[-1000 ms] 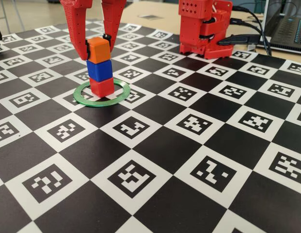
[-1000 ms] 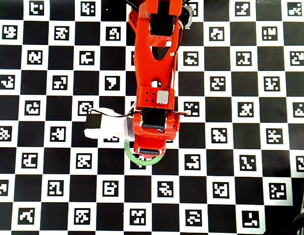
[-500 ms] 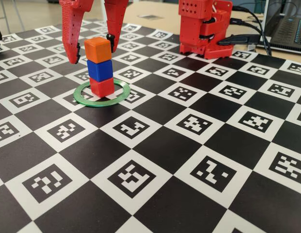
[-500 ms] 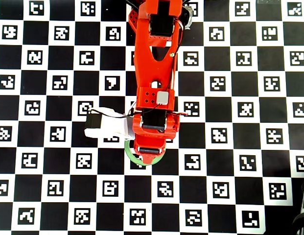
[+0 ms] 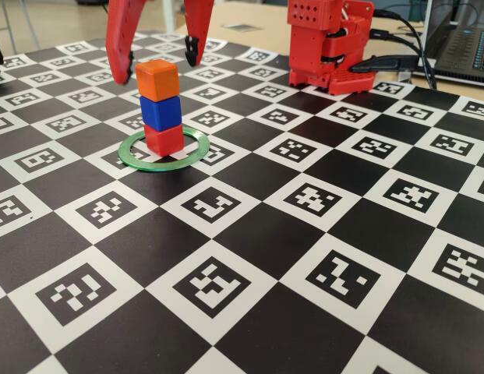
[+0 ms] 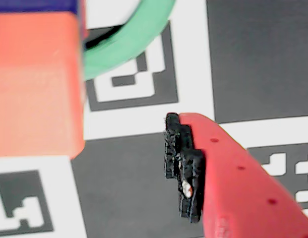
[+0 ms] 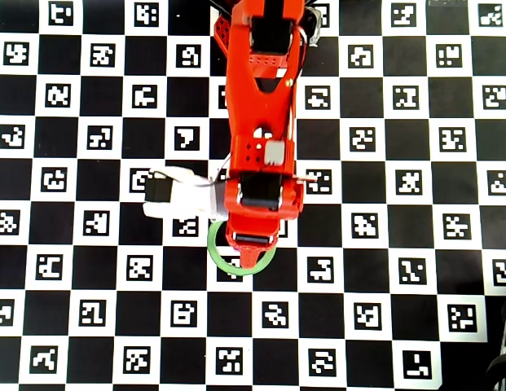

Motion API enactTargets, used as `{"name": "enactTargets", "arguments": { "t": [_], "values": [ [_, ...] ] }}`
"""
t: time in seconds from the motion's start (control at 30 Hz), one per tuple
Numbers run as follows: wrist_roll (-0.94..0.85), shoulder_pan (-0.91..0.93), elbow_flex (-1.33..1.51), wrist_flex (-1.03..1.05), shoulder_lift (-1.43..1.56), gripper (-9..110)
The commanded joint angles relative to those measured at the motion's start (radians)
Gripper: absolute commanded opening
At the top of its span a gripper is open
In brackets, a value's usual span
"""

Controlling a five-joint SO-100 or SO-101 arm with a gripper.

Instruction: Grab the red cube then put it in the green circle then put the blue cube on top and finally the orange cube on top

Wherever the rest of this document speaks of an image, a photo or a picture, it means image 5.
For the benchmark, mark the checkerboard marker mat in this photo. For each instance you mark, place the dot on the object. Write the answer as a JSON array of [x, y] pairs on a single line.
[[265, 241]]

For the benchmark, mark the red robot arm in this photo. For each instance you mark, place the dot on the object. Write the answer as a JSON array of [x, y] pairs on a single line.
[[323, 46]]

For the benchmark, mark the blue cube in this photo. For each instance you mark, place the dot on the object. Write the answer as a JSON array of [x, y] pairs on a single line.
[[160, 113]]

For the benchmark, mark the small marker paper sheet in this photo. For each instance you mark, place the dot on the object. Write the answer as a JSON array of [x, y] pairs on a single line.
[[241, 27]]

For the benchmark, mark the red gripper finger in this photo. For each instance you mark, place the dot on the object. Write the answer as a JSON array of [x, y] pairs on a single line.
[[119, 43], [198, 27]]

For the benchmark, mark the orange cube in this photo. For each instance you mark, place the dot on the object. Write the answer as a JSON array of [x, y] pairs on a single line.
[[157, 80]]

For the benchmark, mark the dark laptop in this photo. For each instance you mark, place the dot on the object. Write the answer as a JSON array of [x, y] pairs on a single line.
[[460, 46]]

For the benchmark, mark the red cube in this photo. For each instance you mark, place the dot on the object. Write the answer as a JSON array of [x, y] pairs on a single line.
[[163, 142]]

